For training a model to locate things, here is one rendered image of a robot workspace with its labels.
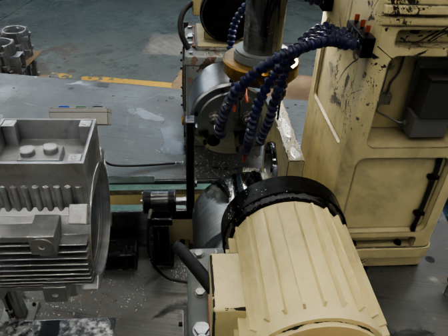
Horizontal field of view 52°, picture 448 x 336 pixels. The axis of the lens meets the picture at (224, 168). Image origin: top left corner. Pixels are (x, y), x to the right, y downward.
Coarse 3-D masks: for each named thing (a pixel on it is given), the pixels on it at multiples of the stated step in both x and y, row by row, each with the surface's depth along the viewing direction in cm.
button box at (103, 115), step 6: (54, 108) 134; (60, 108) 134; (66, 108) 134; (72, 108) 134; (78, 108) 135; (84, 108) 135; (90, 108) 135; (96, 108) 135; (102, 108) 135; (54, 114) 134; (60, 114) 134; (66, 114) 134; (72, 114) 134; (78, 114) 135; (84, 114) 135; (90, 114) 135; (96, 114) 135; (102, 114) 135; (108, 114) 136; (96, 120) 135; (102, 120) 135; (108, 120) 136
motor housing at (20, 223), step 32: (96, 192) 70; (0, 224) 55; (64, 224) 56; (96, 224) 71; (0, 256) 55; (32, 256) 55; (64, 256) 55; (96, 256) 68; (0, 288) 58; (32, 288) 59
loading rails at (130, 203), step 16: (112, 176) 133; (128, 176) 133; (144, 176) 134; (112, 192) 130; (128, 192) 131; (176, 192) 132; (112, 208) 124; (128, 208) 124; (176, 208) 125; (112, 224) 123; (128, 224) 124; (144, 224) 124; (176, 224) 126; (192, 224) 126; (144, 240) 127; (176, 240) 129; (192, 240) 130
